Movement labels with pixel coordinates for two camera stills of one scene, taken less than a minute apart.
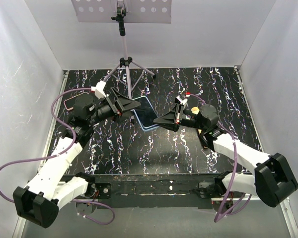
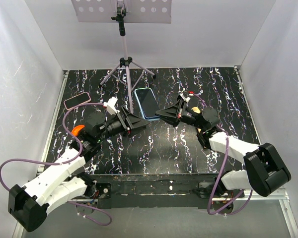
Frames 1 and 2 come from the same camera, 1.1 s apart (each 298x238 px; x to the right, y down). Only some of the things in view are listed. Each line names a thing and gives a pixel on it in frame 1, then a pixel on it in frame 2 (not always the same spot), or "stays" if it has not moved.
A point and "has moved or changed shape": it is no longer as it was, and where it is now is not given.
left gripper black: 121,103 → 131,124
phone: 145,113 has moved or changed shape
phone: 69,103 stays
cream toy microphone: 195,110 stays
